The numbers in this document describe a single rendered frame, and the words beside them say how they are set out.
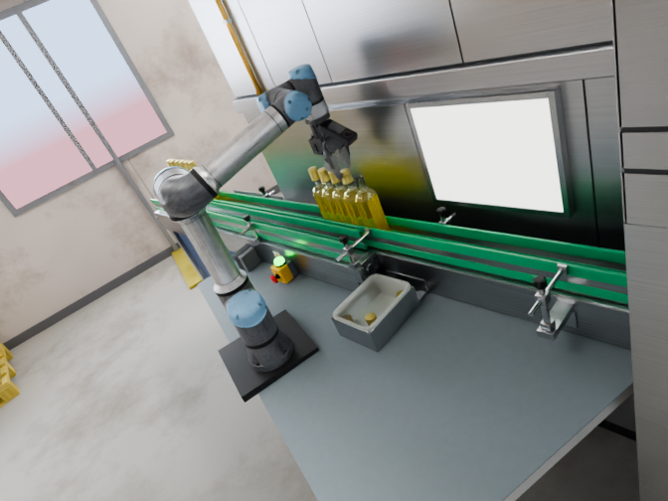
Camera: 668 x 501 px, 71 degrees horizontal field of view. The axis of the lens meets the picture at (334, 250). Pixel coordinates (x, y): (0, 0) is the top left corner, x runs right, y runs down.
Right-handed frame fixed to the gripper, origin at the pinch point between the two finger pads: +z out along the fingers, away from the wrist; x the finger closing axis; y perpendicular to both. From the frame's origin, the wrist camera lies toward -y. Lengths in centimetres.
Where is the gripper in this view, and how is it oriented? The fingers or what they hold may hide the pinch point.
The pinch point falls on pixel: (345, 172)
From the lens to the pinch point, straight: 155.2
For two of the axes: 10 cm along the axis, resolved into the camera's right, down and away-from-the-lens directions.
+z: 3.6, 7.9, 5.0
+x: -6.7, 5.9, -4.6
